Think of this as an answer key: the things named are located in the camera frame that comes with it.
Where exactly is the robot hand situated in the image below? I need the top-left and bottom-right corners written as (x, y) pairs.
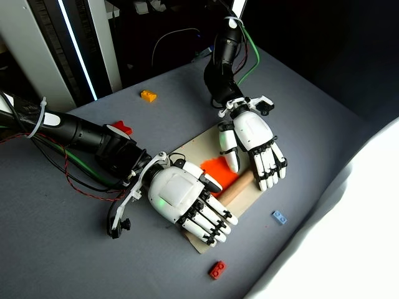
top-left (218, 111), bottom-right (289, 192)
top-left (147, 159), bottom-right (239, 249)

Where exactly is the wooden rolling pin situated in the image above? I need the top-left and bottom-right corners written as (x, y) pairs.
top-left (217, 170), bottom-right (255, 207)

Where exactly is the orange play dough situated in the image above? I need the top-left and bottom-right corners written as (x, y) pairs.
top-left (199, 156), bottom-right (240, 197)

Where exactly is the light wooden board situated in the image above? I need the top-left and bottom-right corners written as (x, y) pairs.
top-left (170, 124), bottom-right (283, 255)

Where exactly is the flat red toy brick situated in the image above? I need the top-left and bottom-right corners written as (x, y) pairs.
top-left (208, 260), bottom-right (228, 280)

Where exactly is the light blue toy brick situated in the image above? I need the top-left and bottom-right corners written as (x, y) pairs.
top-left (271, 210), bottom-right (289, 225)

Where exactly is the yellow toy brick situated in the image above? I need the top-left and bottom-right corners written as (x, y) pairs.
top-left (140, 89), bottom-right (158, 103)

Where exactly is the grey table cloth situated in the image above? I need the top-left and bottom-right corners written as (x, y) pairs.
top-left (0, 39), bottom-right (399, 299)

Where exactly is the white cabinet with light strip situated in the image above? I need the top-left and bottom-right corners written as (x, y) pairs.
top-left (0, 0), bottom-right (123, 108)

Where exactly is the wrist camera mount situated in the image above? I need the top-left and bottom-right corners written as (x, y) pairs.
top-left (218, 95), bottom-right (276, 118)
top-left (107, 151), bottom-right (169, 240)

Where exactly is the thin black cable loop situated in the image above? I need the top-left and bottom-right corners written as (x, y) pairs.
top-left (151, 27), bottom-right (201, 68)

